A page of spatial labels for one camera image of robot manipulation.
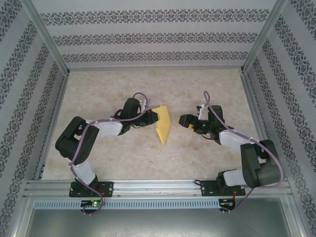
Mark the grey slotted cable duct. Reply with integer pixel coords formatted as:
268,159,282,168
33,199,220,209

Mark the grey metal panel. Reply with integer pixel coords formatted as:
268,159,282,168
9,197,307,237

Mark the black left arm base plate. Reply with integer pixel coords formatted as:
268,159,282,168
69,181,114,198

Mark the yellow paper sheet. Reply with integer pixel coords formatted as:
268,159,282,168
152,105,173,146

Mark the aluminium side rail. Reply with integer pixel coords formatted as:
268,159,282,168
240,70,281,178
33,71,71,181

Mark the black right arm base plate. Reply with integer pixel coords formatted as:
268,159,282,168
201,180,246,198

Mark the aluminium frame post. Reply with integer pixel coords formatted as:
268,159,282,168
19,0,71,75
240,0,289,75

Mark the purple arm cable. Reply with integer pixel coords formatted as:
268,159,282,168
203,90,285,215
69,92,152,216

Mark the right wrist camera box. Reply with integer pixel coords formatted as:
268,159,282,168
197,104,210,121

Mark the aluminium mounting rail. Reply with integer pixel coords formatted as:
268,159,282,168
23,179,294,198

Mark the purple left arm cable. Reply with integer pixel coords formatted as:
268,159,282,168
69,92,152,216

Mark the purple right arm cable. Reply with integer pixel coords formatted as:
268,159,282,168
203,90,285,215

